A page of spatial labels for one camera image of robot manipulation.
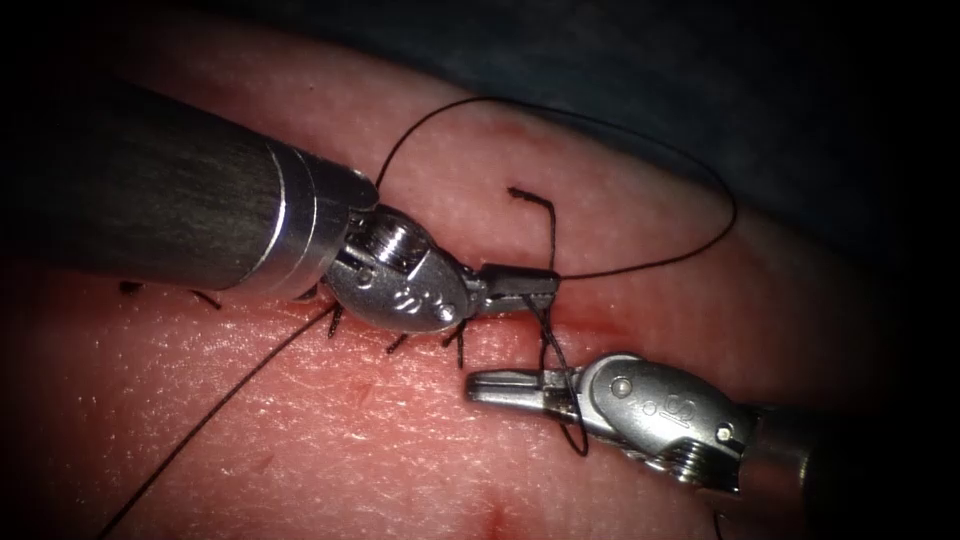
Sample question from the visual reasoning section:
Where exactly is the left arm needle driver jaw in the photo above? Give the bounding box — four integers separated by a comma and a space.
475, 293, 555, 316
478, 263, 562, 299

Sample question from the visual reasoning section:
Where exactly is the black thread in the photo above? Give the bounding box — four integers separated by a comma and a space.
95, 95, 739, 538

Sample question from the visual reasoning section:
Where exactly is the left arm needle driver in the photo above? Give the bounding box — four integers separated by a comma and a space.
323, 203, 485, 335

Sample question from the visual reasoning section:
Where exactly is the blue-green cloth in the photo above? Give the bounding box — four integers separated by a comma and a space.
179, 0, 960, 271

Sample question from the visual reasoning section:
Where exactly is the right arm needle driver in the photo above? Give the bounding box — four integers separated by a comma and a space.
574, 352, 757, 498

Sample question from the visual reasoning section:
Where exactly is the right arm needle driver jaw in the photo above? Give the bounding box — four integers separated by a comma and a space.
464, 366, 583, 394
466, 389, 583, 420

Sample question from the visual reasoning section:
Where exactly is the black stitching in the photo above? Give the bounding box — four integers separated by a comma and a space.
117, 278, 470, 370

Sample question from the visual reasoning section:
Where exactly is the tissue pad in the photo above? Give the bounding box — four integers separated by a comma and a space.
0, 14, 909, 540

